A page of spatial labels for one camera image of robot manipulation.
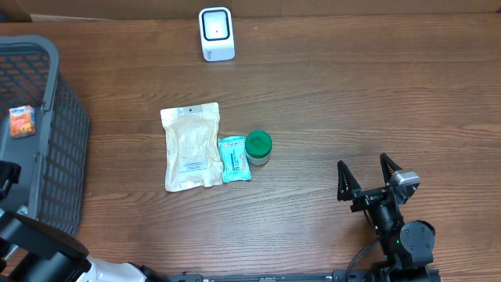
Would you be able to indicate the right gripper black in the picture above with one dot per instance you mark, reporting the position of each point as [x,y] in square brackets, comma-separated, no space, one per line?
[347,186]

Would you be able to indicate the green lid jar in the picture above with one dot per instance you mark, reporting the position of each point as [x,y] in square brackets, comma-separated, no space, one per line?
[258,147]

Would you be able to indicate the teal wet wipes pack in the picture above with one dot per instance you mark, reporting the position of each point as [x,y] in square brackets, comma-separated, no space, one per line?
[233,155]

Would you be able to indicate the beige foil pouch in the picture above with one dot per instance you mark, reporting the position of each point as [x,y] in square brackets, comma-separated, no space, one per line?
[192,154]

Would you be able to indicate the orange Kleenex tissue pack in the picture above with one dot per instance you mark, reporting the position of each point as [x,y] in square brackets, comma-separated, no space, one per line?
[22,121]

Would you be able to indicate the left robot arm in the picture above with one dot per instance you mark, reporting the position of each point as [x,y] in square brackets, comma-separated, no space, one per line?
[53,255]

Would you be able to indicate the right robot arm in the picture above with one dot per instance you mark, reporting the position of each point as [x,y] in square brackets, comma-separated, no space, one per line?
[407,246]

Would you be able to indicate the white barcode scanner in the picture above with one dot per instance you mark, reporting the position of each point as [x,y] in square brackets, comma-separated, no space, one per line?
[216,34]

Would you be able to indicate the grey plastic basket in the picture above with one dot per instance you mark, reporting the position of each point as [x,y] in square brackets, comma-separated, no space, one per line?
[53,161]

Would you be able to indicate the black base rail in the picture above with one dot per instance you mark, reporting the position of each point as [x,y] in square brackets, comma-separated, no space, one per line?
[338,275]

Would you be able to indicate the cardboard back wall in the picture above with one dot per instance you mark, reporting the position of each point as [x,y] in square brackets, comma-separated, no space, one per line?
[24,10]

